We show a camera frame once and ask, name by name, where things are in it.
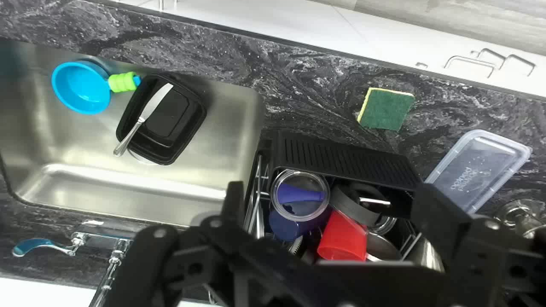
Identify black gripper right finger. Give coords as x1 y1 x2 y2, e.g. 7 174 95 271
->
409 183 546 307

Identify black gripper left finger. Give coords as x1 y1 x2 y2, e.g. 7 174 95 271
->
100 179 297 307

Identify silver table knife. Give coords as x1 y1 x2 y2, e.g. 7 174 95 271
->
111 82 176 157

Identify stainless steel sink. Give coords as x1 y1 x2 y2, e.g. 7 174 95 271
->
0 39 266 229

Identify black dish rack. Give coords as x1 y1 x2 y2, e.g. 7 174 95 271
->
244 126 450 275

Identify tall chrome faucet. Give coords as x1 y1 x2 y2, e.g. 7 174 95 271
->
66 229 133 307

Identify small metal cone dripper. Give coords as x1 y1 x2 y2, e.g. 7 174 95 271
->
498 202 546 241

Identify clear plastic container lid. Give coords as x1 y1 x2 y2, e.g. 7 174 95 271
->
425 128 534 215

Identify black plastic food container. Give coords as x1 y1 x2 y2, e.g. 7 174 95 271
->
114 74 210 167

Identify grey black round lid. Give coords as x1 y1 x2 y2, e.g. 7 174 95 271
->
331 184 394 229

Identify red plastic cup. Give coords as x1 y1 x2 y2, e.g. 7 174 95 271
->
315 210 372 263

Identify blue round cup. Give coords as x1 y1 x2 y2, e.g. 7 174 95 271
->
269 169 333 224

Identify green yellow sponge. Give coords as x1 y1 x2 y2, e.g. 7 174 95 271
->
356 86 416 133

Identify small green plastic cup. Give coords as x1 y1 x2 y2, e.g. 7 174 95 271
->
107 70 141 96

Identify blue plastic bowl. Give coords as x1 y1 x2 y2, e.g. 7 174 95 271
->
49 58 116 116

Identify chrome faucet lever handle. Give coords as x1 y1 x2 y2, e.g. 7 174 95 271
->
10 237 75 259

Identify silver lower cabinet handle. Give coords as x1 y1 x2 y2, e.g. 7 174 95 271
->
476 46 537 79
442 53 498 80

